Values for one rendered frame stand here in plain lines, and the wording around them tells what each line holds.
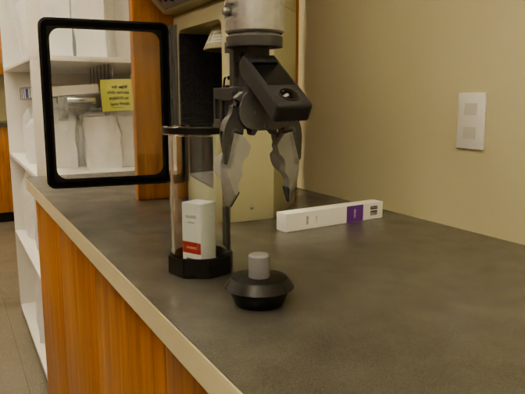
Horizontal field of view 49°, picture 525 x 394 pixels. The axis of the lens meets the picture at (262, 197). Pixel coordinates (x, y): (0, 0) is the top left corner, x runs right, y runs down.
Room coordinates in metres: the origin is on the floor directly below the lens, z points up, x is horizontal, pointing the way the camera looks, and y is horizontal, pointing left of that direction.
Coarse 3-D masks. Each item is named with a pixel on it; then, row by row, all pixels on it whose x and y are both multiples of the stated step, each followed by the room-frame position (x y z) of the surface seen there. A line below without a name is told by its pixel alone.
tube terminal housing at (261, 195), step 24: (216, 0) 1.27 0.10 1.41; (288, 0) 1.40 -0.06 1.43; (192, 24) 1.40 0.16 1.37; (288, 24) 1.40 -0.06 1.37; (288, 48) 1.40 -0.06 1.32; (288, 72) 1.40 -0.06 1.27; (264, 144) 1.27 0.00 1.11; (264, 168) 1.27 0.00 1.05; (240, 192) 1.24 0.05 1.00; (264, 192) 1.27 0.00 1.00; (240, 216) 1.24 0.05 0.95; (264, 216) 1.27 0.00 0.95
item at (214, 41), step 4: (216, 24) 1.36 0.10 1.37; (220, 24) 1.35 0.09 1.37; (212, 28) 1.37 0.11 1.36; (216, 28) 1.35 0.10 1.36; (220, 28) 1.34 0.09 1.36; (212, 32) 1.36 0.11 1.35; (216, 32) 1.35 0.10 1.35; (220, 32) 1.34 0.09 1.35; (212, 36) 1.35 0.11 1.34; (216, 36) 1.34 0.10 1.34; (220, 36) 1.33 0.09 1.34; (208, 40) 1.36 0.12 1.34; (212, 40) 1.34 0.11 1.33; (216, 40) 1.34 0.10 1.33; (220, 40) 1.33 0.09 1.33; (208, 44) 1.36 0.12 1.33; (212, 44) 1.34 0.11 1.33; (216, 44) 1.33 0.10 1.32; (220, 44) 1.32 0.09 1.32; (204, 48) 1.37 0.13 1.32; (208, 48) 1.35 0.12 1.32; (212, 48) 1.44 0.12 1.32; (216, 48) 1.45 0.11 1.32; (220, 48) 1.46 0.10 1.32; (220, 52) 1.47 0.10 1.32
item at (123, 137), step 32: (64, 32) 1.40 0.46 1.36; (96, 32) 1.43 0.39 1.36; (128, 32) 1.45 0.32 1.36; (64, 64) 1.40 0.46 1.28; (96, 64) 1.42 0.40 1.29; (128, 64) 1.45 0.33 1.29; (96, 96) 1.42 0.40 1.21; (128, 96) 1.45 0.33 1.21; (160, 96) 1.48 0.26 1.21; (64, 128) 1.39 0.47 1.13; (96, 128) 1.42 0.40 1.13; (128, 128) 1.45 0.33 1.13; (160, 128) 1.48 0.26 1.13; (64, 160) 1.39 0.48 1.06; (96, 160) 1.42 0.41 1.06; (128, 160) 1.45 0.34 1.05; (160, 160) 1.48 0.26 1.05
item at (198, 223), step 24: (168, 144) 0.87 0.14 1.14; (192, 144) 0.84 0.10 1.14; (216, 144) 0.85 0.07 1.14; (192, 168) 0.84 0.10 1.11; (192, 192) 0.84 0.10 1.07; (216, 192) 0.85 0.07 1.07; (192, 216) 0.84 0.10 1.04; (216, 216) 0.85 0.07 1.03; (192, 240) 0.84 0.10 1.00; (216, 240) 0.85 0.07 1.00
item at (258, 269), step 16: (256, 256) 0.72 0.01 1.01; (240, 272) 0.75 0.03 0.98; (256, 272) 0.72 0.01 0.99; (272, 272) 0.75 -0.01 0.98; (240, 288) 0.70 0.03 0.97; (256, 288) 0.70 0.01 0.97; (272, 288) 0.70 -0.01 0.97; (288, 288) 0.71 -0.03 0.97; (240, 304) 0.71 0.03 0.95; (256, 304) 0.70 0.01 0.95; (272, 304) 0.70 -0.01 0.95
